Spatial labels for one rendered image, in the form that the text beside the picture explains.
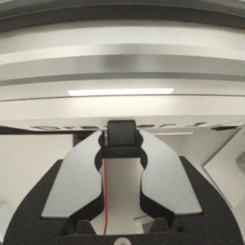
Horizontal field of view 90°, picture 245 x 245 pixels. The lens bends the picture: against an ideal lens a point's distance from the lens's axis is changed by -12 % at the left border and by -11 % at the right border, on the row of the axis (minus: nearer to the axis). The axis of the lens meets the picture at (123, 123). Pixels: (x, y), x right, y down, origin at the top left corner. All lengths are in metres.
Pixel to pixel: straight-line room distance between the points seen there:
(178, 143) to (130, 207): 0.60
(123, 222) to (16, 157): 0.98
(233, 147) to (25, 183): 1.31
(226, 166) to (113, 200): 0.90
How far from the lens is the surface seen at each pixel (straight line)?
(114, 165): 1.05
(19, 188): 0.37
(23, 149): 0.35
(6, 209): 0.40
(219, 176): 1.29
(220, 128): 0.73
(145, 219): 1.19
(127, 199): 1.12
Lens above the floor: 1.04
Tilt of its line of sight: 82 degrees down
